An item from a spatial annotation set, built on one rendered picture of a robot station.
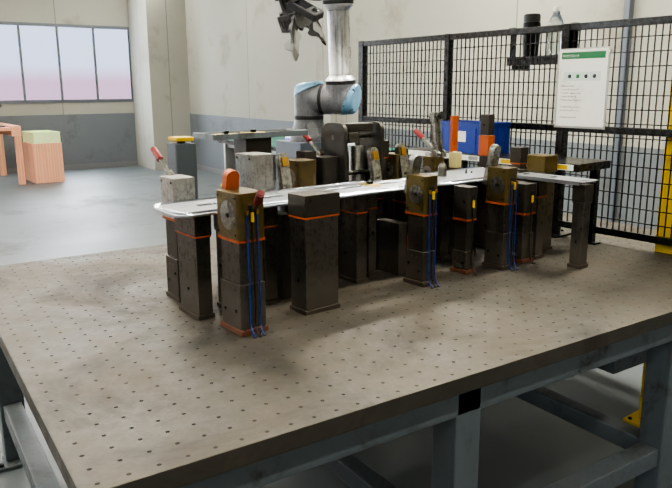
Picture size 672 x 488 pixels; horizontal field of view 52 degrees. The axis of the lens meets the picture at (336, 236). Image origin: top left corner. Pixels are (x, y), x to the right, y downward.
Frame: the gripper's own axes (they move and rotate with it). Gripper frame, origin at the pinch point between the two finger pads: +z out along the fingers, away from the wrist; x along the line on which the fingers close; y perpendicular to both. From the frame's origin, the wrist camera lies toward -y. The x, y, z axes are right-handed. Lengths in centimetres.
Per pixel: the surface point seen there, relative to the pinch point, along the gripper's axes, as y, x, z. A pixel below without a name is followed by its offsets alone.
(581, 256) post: -62, -31, 89
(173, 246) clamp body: 8, 69, 32
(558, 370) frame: -87, 36, 79
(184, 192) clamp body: 3, 62, 19
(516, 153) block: -28, -60, 64
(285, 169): -1.0, 27.7, 27.9
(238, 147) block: 20.5, 26.2, 20.8
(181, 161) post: 19, 49, 15
